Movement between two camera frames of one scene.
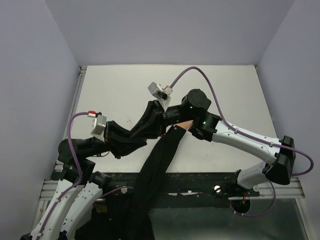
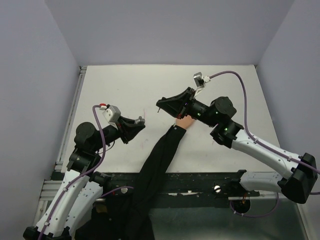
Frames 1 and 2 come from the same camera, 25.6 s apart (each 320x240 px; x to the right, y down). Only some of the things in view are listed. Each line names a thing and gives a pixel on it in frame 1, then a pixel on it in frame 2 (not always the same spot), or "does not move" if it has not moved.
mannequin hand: (185, 124) does not move
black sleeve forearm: (135, 223) does not move
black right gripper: (152, 120) to (175, 105)
